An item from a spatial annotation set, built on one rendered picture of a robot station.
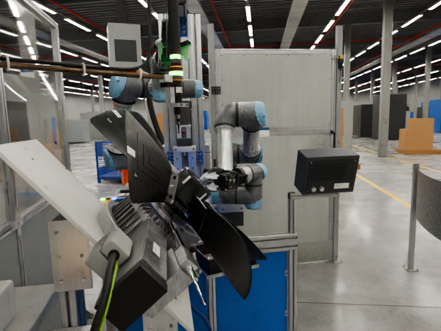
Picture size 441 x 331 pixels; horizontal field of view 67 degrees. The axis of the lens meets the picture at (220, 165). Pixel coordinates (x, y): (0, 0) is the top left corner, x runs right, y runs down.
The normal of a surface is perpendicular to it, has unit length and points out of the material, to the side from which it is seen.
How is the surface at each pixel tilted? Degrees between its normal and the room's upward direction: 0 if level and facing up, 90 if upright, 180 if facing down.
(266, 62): 91
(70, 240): 90
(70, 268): 90
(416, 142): 90
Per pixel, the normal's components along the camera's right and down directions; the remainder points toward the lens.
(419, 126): -0.11, 0.14
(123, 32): 0.37, 0.12
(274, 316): 0.16, 0.13
